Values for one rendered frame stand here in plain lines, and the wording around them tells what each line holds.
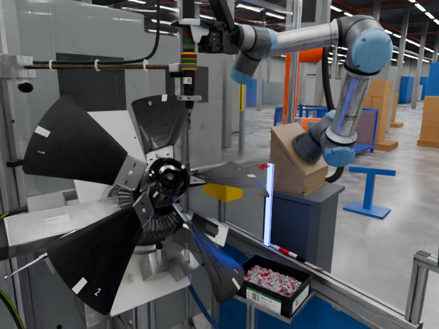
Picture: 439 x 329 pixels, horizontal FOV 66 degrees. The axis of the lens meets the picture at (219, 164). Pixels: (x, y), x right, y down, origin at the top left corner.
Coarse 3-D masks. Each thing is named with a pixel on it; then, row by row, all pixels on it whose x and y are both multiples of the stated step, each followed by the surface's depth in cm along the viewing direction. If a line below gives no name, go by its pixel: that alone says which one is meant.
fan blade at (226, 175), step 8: (216, 168) 115; (224, 168) 116; (232, 168) 117; (200, 176) 104; (208, 176) 105; (216, 176) 106; (224, 176) 107; (232, 176) 109; (240, 176) 112; (248, 176) 114; (224, 184) 102; (232, 184) 104; (240, 184) 106; (248, 184) 108; (256, 184) 111; (256, 192) 106; (264, 192) 108
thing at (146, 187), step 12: (156, 168) 91; (168, 168) 92; (180, 168) 95; (144, 180) 91; (156, 180) 89; (168, 180) 91; (180, 180) 92; (132, 192) 96; (168, 192) 88; (180, 192) 90; (156, 204) 93; (168, 204) 93; (156, 216) 96
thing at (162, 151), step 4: (164, 148) 102; (168, 148) 101; (172, 148) 100; (152, 152) 103; (156, 152) 102; (160, 152) 101; (164, 152) 101; (168, 152) 100; (172, 152) 99; (148, 156) 102; (152, 156) 102; (160, 156) 100; (164, 156) 100; (168, 156) 99; (172, 156) 99; (148, 160) 101; (152, 160) 101; (148, 164) 100
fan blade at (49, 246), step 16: (128, 208) 84; (96, 224) 76; (112, 224) 80; (128, 224) 84; (64, 240) 71; (80, 240) 73; (96, 240) 76; (112, 240) 80; (128, 240) 85; (48, 256) 69; (64, 256) 71; (80, 256) 73; (96, 256) 76; (112, 256) 80; (128, 256) 85; (64, 272) 70; (80, 272) 73; (96, 272) 76; (112, 272) 80; (112, 288) 80; (96, 304) 76; (112, 304) 80
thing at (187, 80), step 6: (186, 72) 93; (192, 72) 93; (186, 78) 93; (192, 78) 94; (186, 84) 94; (192, 84) 94; (186, 90) 94; (192, 90) 95; (186, 102) 96; (192, 102) 96
